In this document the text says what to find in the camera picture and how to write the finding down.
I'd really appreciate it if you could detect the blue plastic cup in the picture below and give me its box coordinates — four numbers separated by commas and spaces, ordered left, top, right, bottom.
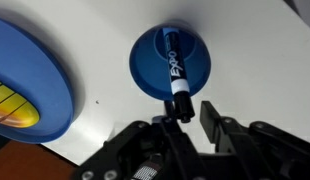
129, 24, 211, 101

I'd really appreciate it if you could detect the yellow toy corn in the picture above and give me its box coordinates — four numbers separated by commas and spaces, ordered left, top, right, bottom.
0, 82, 40, 128

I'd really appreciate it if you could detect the blue plastic plate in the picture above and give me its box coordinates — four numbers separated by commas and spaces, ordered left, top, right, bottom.
0, 19, 74, 144

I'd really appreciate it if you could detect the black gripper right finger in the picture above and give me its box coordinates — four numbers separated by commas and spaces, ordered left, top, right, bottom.
200, 101, 262, 180

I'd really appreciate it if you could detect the black Expo marker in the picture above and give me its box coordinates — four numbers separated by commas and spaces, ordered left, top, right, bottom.
163, 27, 195, 123

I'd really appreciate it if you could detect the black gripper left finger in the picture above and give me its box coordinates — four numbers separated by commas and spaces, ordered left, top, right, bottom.
152, 101, 208, 180

